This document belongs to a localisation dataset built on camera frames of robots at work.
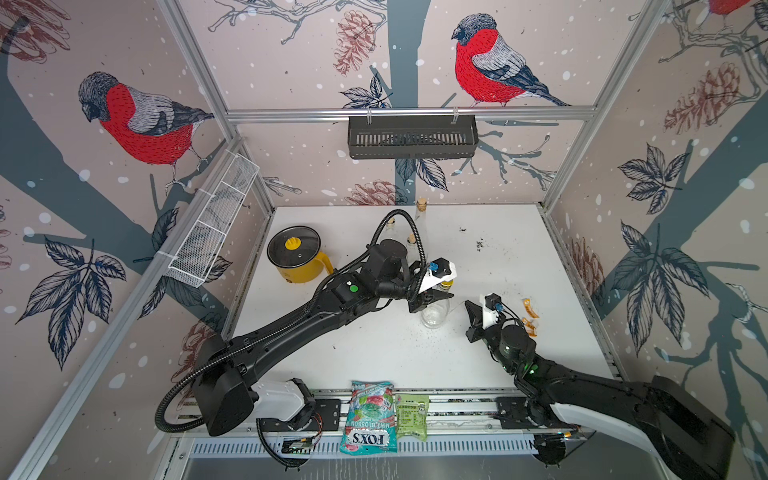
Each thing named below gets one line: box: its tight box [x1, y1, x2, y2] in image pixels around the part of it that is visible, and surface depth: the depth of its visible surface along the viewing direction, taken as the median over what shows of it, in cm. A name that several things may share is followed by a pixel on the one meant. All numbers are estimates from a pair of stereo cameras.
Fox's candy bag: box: [339, 380, 397, 456], surface depth 71 cm
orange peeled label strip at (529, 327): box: [522, 317, 537, 337], surface depth 90 cm
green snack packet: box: [395, 394, 429, 442], surface depth 74 cm
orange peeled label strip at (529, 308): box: [522, 298, 540, 319], surface depth 94 cm
